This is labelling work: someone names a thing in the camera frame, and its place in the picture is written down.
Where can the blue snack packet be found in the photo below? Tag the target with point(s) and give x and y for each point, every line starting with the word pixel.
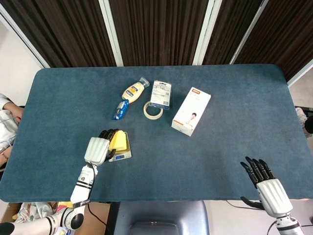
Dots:
pixel 121 111

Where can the blue table cloth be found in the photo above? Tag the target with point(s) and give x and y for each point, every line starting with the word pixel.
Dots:
pixel 183 159

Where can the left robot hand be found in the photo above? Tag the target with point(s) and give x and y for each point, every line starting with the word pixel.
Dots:
pixel 96 150

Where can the dark slatted screen panel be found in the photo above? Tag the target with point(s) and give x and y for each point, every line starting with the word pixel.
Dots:
pixel 159 29
pixel 58 29
pixel 286 34
pixel 230 31

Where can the person in white clothes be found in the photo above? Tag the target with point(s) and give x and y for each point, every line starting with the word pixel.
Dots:
pixel 7 127

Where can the grey robot torso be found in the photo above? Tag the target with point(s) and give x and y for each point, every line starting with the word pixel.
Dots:
pixel 161 218

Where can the silver digital kitchen scale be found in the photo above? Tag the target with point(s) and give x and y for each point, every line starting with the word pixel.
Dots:
pixel 121 156

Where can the cardboard box with cloth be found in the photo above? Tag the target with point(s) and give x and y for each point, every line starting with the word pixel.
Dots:
pixel 31 213

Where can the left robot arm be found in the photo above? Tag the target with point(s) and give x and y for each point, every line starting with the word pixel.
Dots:
pixel 82 186

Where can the white carton box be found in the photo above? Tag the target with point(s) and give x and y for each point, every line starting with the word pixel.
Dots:
pixel 190 112

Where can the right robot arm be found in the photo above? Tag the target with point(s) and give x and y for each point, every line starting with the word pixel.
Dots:
pixel 287 225

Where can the cream mayonnaise squeeze bottle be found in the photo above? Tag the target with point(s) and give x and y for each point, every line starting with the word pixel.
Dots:
pixel 132 93

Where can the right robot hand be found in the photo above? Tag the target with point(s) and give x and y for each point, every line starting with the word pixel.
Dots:
pixel 274 195

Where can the beige masking tape roll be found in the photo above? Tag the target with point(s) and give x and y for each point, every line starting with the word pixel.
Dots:
pixel 146 113

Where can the blister pack with card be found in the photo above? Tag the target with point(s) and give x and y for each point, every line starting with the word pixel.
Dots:
pixel 160 95

